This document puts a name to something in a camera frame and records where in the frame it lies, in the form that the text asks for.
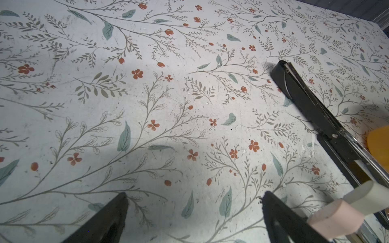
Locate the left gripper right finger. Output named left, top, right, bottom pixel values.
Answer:
left=262, top=191, right=329, bottom=243

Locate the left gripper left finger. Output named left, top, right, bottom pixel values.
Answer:
left=64, top=192, right=129, bottom=243

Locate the pink small stapler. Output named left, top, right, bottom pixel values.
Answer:
left=307, top=199, right=365, bottom=241

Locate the beige small stapler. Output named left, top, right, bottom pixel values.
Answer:
left=343, top=181, right=389, bottom=216

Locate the black stapler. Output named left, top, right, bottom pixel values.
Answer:
left=270, top=60, right=389, bottom=188

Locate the yellow plastic tray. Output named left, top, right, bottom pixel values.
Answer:
left=367, top=125, right=389, bottom=172

